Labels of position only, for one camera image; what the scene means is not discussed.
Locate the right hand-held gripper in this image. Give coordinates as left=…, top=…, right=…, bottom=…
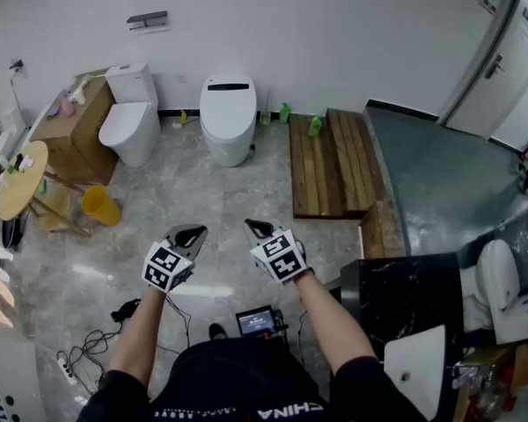
left=244, top=218, right=309, bottom=286

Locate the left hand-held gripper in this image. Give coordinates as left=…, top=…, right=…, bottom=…
left=141, top=223, right=209, bottom=295

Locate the person's right forearm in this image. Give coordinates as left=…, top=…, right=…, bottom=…
left=292, top=270, right=378, bottom=375

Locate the person's left forearm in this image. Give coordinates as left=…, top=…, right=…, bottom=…
left=107, top=286, right=168, bottom=389

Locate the white smart toilet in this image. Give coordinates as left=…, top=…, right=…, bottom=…
left=199, top=73, right=259, bottom=169

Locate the white tank toilet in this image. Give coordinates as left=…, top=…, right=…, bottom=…
left=98, top=62, right=162, bottom=170

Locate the wooden step platform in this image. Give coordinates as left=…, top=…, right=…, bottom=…
left=289, top=107, right=408, bottom=261

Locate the chest-mounted screen device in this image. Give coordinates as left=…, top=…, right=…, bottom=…
left=235, top=304, right=290, bottom=338

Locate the yellow plastic bucket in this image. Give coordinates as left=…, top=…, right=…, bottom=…
left=81, top=186, right=122, bottom=227

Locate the black power adapter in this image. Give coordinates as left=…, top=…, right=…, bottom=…
left=110, top=297, right=142, bottom=324

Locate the brown cardboard box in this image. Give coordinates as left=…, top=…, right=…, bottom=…
left=29, top=69, right=118, bottom=187

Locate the round wooden table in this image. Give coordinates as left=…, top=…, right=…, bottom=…
left=0, top=141, right=92, bottom=239

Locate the black round appliance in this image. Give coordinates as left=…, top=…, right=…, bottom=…
left=2, top=217, right=26, bottom=250

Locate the white power strip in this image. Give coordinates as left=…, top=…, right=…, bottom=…
left=55, top=357, right=78, bottom=386

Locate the white handheld sprayer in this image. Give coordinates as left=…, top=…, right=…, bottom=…
left=68, top=76, right=93, bottom=105

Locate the grey painted ramp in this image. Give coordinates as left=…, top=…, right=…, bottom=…
left=363, top=98, right=528, bottom=257

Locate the white sink basin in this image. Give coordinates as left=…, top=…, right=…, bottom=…
left=383, top=323, right=447, bottom=421

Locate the chrome faucet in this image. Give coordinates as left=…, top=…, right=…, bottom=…
left=451, top=360, right=489, bottom=390

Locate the plastic wrapped bundle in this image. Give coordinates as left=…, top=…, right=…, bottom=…
left=459, top=200, right=528, bottom=298

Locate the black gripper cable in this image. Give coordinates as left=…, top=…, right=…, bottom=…
left=165, top=295, right=193, bottom=346
left=297, top=309, right=309, bottom=360

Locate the black extension cable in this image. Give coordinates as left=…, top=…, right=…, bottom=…
left=68, top=330, right=128, bottom=395

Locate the black wall shelf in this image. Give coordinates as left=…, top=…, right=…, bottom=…
left=126, top=10, right=169, bottom=33

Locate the metal door handle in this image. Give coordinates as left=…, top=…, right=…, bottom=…
left=485, top=54, right=506, bottom=80

